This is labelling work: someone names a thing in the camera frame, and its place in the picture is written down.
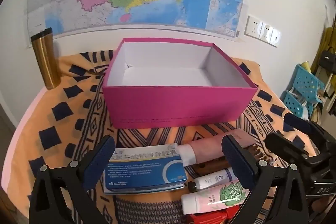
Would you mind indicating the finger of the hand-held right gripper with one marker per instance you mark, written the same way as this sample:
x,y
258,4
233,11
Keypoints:
x,y
295,119
286,146

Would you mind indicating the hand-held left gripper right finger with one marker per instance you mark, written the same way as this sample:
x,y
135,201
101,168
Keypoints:
x,y
236,158

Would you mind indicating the red packet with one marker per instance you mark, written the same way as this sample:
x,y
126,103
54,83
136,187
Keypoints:
x,y
207,217

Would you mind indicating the yellow hanging garment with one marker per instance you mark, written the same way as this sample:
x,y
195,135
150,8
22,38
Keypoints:
x,y
326,39

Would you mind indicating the pink tube green leaf print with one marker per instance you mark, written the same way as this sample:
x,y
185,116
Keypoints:
x,y
210,200

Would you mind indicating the white wall socket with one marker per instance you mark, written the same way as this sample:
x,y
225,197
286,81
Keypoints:
x,y
265,31
254,26

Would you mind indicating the gold thermos bottle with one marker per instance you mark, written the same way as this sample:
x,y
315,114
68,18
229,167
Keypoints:
x,y
46,64

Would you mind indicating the pink cardboard box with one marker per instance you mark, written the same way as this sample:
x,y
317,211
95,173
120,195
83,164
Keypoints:
x,y
178,106

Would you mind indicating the large pink tube white cap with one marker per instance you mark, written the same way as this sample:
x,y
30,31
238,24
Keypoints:
x,y
207,146

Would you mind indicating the brown wooden comb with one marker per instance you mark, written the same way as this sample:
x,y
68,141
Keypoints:
x,y
210,166

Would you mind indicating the blue white medicine box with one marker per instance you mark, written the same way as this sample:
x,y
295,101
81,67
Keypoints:
x,y
141,169

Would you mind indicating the black handbag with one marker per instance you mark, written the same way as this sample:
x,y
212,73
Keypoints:
x,y
328,60

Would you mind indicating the orange patterned blanket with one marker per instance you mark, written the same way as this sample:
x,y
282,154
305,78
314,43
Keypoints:
x,y
65,121

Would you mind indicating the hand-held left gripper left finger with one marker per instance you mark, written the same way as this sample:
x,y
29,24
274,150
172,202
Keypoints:
x,y
101,161

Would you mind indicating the small white tube black cap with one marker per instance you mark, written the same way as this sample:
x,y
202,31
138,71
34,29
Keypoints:
x,y
212,179

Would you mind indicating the blue perforated plastic rack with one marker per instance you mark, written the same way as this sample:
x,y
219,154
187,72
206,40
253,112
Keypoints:
x,y
304,85

